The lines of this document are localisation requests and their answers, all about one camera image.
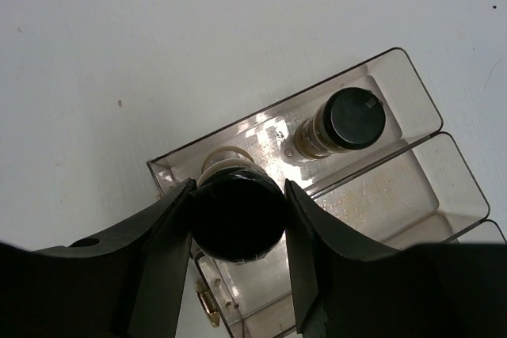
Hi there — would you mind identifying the black-cap labelled spice bottle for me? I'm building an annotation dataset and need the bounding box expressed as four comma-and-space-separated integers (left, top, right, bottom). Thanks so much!
294, 87, 387, 160

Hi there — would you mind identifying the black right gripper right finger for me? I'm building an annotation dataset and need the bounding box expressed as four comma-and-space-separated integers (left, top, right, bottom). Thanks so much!
284, 180, 506, 337

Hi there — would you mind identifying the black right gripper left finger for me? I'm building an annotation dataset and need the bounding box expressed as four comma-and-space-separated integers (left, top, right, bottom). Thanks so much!
1, 180, 196, 337

